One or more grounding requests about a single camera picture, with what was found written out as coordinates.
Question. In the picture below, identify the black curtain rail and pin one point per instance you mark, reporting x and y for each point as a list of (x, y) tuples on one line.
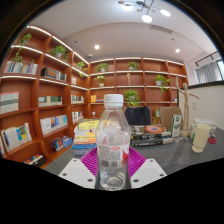
[(206, 57)]

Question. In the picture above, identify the window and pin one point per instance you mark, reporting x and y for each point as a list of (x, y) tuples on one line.
[(221, 69)]

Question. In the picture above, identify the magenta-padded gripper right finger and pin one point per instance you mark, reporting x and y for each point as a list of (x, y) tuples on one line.
[(148, 171)]

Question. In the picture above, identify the tan upholstered chair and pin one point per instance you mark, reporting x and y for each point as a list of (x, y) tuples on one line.
[(166, 116)]

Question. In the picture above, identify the clear plastic water bottle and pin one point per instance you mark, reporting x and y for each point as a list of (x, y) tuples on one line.
[(112, 133)]

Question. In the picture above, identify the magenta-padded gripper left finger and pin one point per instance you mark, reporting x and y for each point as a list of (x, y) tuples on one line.
[(75, 171)]

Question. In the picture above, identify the recessed ceiling spotlight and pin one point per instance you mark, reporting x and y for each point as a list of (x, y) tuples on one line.
[(177, 50), (96, 47)]

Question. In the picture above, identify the wooden artist mannequin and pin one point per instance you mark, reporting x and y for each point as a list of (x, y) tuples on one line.
[(185, 100)]

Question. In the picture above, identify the small green and white box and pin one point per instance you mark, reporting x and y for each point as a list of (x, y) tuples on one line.
[(192, 130)]

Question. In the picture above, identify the cream mug with red drawing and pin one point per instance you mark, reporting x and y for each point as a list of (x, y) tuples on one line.
[(200, 138)]

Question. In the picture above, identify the stack of colourful books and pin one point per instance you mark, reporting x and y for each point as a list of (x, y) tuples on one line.
[(85, 135)]

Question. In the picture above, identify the white and green drink carton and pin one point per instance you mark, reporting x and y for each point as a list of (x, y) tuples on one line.
[(175, 126)]

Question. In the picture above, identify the branched ceiling lamp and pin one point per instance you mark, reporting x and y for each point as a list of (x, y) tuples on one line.
[(143, 10)]

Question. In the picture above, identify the stack of white boxes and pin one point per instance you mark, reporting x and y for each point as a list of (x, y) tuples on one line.
[(205, 121)]

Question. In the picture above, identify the stack of dark books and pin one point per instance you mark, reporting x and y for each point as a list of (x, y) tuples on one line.
[(150, 136)]

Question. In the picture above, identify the orange wooden shelf unit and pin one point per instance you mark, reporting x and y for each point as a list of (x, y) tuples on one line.
[(50, 100)]

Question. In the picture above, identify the grey curtain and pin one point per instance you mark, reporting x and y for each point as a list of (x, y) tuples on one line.
[(207, 71)]

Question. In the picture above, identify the dark navy chair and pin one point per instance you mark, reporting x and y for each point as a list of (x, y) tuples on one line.
[(137, 116)]

